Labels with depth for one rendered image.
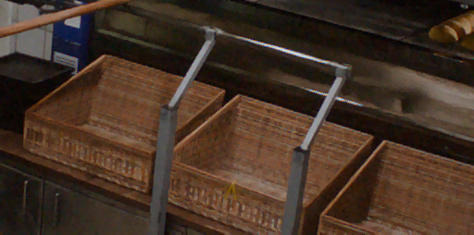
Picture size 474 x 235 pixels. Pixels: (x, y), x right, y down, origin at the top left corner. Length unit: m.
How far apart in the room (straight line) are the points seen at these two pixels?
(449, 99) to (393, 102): 0.19
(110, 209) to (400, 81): 1.08
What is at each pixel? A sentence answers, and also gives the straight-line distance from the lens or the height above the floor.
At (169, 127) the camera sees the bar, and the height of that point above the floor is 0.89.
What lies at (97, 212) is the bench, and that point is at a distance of 4.05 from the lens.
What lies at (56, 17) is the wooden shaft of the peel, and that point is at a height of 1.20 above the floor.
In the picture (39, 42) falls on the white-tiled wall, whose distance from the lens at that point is 4.76.
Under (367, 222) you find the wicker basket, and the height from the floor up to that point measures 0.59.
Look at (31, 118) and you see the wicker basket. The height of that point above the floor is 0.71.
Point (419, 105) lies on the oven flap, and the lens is 3.93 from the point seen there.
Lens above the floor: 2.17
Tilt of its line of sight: 18 degrees down
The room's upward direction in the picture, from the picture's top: 7 degrees clockwise
